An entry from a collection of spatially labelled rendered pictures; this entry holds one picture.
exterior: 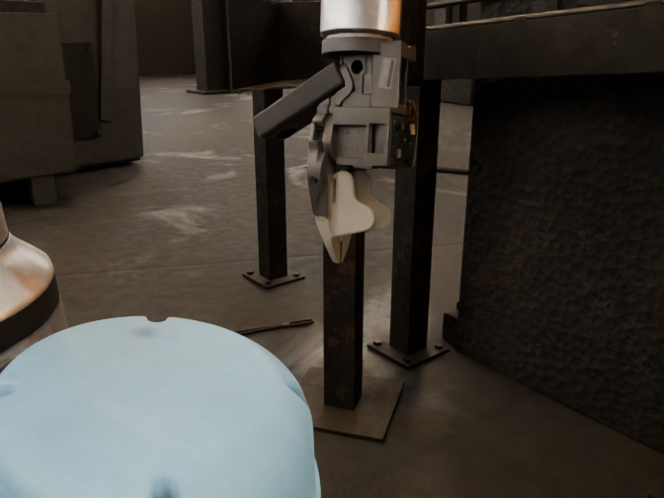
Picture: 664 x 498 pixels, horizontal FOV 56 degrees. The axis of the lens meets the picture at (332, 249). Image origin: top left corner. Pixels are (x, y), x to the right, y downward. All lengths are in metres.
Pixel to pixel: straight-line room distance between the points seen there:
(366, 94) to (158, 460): 0.45
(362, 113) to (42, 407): 0.41
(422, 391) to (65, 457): 1.10
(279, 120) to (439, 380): 0.81
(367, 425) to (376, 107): 0.71
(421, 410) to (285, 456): 1.00
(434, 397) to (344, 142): 0.76
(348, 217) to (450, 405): 0.71
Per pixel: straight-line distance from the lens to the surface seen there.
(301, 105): 0.63
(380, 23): 0.59
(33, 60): 2.77
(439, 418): 1.20
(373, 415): 1.18
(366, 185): 0.63
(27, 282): 0.31
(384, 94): 0.59
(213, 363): 0.25
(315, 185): 0.59
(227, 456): 0.21
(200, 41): 7.61
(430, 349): 1.41
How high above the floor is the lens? 0.67
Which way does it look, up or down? 19 degrees down
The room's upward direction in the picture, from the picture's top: straight up
